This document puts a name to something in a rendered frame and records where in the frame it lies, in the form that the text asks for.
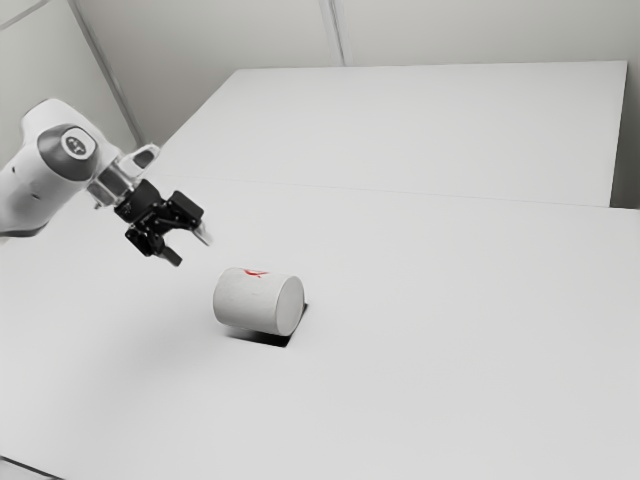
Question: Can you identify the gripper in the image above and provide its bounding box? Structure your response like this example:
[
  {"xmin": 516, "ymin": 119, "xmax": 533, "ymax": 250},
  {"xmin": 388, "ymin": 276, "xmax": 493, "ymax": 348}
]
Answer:
[{"xmin": 113, "ymin": 180, "xmax": 215, "ymax": 268}]

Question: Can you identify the white mug with red print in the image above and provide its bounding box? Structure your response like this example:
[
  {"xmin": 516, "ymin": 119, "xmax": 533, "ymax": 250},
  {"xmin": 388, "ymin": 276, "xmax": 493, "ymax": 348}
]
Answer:
[{"xmin": 212, "ymin": 266, "xmax": 306, "ymax": 337}]

